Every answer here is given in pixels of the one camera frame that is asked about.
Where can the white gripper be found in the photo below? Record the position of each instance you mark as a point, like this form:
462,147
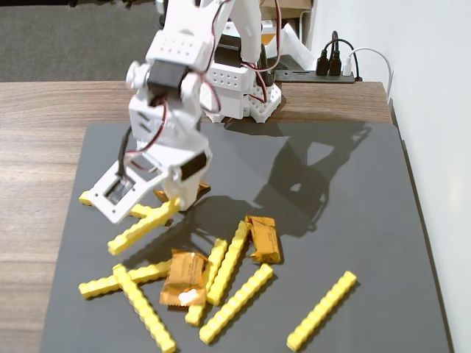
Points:
184,187

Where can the yellow toy fry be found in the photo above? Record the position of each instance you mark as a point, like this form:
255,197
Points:
322,312
141,209
103,285
145,309
230,263
87,198
217,257
141,229
235,305

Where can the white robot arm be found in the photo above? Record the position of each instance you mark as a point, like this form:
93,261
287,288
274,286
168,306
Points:
180,48

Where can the orange foil candy wrapper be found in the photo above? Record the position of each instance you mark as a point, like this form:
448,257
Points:
184,281
265,239
159,193

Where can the dark grey textured mat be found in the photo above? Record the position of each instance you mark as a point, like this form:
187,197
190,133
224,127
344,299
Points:
331,206

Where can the white plastic bag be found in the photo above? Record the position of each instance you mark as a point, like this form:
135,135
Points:
296,48

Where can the brown cardboard box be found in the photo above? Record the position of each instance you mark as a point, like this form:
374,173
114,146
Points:
290,7

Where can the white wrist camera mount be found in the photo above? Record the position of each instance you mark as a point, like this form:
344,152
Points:
138,184

